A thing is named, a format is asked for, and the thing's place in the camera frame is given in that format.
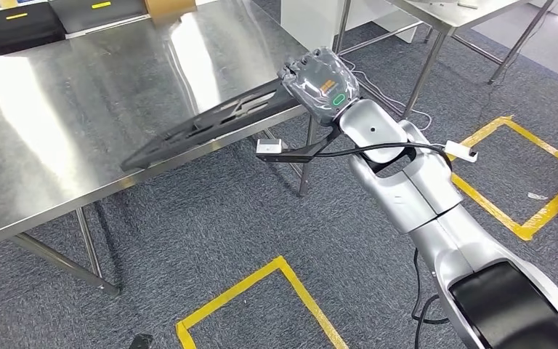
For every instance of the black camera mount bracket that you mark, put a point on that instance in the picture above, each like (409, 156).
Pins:
(288, 157)

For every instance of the black plastic plate bracket part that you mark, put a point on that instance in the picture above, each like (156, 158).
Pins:
(137, 161)

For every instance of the cardboard box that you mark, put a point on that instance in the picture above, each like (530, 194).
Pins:
(170, 9)

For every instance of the silver metal case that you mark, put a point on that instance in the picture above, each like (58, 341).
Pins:
(96, 17)

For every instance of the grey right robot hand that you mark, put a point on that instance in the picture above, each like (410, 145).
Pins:
(322, 86)

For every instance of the black carrying case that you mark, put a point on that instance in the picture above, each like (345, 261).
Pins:
(19, 31)

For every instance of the white power strip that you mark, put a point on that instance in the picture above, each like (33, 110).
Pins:
(459, 150)

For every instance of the grey tape scrap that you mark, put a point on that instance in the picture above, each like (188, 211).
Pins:
(537, 196)

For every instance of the small yellow container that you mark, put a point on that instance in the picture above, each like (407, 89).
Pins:
(7, 3)

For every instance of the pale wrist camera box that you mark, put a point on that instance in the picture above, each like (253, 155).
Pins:
(269, 146)

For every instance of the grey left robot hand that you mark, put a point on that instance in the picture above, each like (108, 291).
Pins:
(141, 342)

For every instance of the yellow floor tape square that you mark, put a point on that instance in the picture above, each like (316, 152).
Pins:
(231, 292)
(491, 208)

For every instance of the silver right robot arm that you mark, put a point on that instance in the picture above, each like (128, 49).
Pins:
(404, 192)

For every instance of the white cabinet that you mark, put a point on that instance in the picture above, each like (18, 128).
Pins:
(308, 19)

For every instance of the steel workbench table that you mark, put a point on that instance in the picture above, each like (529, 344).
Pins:
(67, 120)

